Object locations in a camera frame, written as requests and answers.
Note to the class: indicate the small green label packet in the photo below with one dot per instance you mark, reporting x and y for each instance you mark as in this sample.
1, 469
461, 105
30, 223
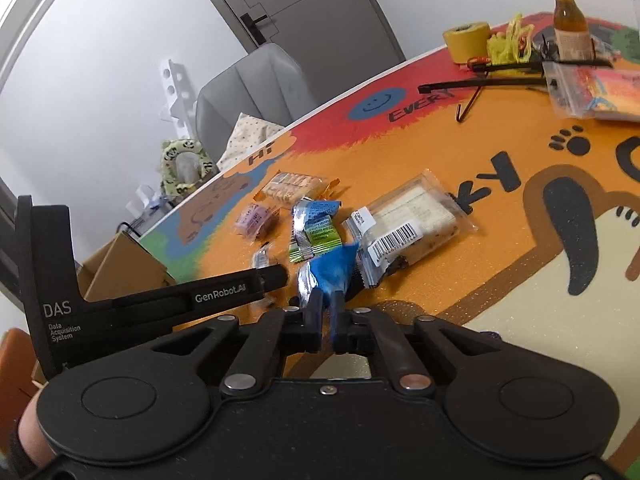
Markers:
317, 237

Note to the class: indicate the brown cardboard box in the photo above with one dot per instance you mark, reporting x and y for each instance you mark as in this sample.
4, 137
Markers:
120, 270

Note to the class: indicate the yellow clips pile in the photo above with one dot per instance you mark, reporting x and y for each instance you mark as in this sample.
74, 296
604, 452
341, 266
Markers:
505, 45

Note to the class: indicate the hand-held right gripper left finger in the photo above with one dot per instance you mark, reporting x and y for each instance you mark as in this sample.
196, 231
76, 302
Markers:
315, 320

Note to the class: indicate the person's left forearm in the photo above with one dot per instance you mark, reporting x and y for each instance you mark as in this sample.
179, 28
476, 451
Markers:
12, 460

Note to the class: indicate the grey chair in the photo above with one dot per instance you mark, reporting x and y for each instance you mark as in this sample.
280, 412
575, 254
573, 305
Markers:
260, 85

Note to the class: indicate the blue foil packet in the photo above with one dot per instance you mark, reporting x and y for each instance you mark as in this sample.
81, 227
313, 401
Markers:
330, 270

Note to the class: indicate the dotted cream cushion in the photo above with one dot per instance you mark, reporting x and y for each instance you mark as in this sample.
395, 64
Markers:
247, 135

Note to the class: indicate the clear zip bag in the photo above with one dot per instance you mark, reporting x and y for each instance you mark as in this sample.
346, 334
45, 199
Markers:
600, 90

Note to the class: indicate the white plastic holder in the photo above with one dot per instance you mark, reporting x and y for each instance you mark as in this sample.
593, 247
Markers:
145, 200

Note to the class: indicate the small orange clip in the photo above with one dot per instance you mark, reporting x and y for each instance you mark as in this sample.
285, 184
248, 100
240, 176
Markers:
477, 63

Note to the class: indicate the orange biscuit packet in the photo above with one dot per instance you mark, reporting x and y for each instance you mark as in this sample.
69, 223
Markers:
292, 187

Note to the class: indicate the brown glass bottle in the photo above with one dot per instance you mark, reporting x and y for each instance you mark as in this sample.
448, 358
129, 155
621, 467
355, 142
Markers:
570, 25

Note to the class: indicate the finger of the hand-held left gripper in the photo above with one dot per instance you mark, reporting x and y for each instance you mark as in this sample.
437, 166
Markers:
272, 277

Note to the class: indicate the black clothes hanger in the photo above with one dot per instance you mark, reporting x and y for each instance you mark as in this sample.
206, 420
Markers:
450, 84

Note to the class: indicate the small silver blue packet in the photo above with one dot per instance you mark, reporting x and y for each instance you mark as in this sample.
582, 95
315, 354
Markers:
315, 210

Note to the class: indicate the small clear packet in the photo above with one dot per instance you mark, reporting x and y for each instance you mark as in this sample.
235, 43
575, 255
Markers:
262, 257

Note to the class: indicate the grey doorway frame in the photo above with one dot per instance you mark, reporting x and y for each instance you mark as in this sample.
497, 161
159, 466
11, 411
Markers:
10, 240

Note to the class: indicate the yellow tape roll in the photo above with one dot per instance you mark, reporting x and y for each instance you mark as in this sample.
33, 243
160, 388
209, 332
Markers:
467, 42

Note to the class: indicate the small purple packet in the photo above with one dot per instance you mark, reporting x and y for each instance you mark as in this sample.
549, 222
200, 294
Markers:
255, 219

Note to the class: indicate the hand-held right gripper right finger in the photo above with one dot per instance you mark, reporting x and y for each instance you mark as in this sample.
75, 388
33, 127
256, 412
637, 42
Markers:
341, 325

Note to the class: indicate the grey door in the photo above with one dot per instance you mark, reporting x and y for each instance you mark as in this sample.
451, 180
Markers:
310, 0

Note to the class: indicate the clear bread packet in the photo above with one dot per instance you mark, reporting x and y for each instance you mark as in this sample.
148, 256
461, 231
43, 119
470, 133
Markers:
415, 215

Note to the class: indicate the person's left hand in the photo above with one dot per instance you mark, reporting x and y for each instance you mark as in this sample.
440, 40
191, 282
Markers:
35, 435

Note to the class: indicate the white perforated board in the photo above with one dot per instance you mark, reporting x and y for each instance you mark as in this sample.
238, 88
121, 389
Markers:
172, 85

